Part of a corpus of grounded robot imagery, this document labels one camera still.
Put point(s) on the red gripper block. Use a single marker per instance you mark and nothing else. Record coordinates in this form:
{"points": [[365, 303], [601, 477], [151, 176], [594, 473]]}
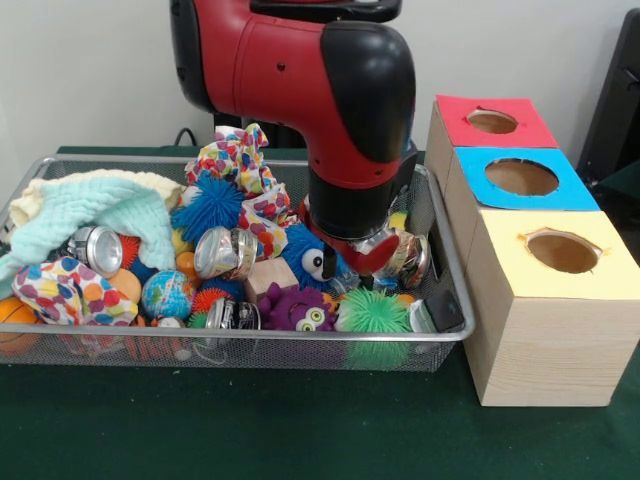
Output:
{"points": [[372, 257]]}

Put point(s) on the blue fuzzy ball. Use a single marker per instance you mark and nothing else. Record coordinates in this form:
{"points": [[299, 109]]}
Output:
{"points": [[210, 207]]}

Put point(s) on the knotted polka dot cloth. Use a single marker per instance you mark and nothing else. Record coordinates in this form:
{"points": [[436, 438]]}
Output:
{"points": [[235, 150]]}

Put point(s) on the mint green waffle cloth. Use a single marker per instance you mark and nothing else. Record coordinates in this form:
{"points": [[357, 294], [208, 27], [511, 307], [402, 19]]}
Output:
{"points": [[100, 205]]}

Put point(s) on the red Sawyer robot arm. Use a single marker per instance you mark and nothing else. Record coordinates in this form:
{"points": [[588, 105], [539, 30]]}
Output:
{"points": [[310, 100]]}

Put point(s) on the shallow clear mesh bin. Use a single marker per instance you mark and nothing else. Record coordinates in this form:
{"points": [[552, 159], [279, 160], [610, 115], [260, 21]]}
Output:
{"points": [[300, 350]]}

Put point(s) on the wooden box with three holes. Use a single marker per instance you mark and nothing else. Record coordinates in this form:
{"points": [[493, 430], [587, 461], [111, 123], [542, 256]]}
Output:
{"points": [[550, 350]]}

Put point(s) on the green spiky rubber ball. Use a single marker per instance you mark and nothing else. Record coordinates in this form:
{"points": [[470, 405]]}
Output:
{"points": [[375, 312]]}

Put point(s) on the blue fuzzy toy with eyes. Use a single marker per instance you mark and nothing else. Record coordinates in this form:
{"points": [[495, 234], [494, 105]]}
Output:
{"points": [[300, 250]]}

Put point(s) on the colourful printed silver can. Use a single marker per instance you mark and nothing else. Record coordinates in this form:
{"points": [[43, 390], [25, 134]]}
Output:
{"points": [[412, 260]]}

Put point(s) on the purple monster toy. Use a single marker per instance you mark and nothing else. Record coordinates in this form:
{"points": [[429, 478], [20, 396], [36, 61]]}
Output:
{"points": [[290, 310]]}

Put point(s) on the small black square box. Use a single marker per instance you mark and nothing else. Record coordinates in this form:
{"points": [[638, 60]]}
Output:
{"points": [[445, 311]]}

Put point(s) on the crushed silver can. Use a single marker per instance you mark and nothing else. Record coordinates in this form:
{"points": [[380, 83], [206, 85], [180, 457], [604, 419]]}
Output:
{"points": [[222, 252]]}

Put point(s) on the dark green tablecloth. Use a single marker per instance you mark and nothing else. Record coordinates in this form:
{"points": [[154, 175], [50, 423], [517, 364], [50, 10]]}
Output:
{"points": [[300, 425]]}

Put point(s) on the crumpled polka dot cloth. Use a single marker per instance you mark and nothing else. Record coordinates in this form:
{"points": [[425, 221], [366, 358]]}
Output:
{"points": [[70, 292]]}

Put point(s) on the neighbouring green covered table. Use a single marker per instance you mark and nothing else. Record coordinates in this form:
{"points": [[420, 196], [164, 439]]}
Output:
{"points": [[625, 190]]}

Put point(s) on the black furniture panel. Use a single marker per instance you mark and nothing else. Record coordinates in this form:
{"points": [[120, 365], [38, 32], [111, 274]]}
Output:
{"points": [[620, 100]]}

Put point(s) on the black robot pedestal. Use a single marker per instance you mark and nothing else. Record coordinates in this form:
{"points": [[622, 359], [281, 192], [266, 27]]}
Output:
{"points": [[280, 135]]}

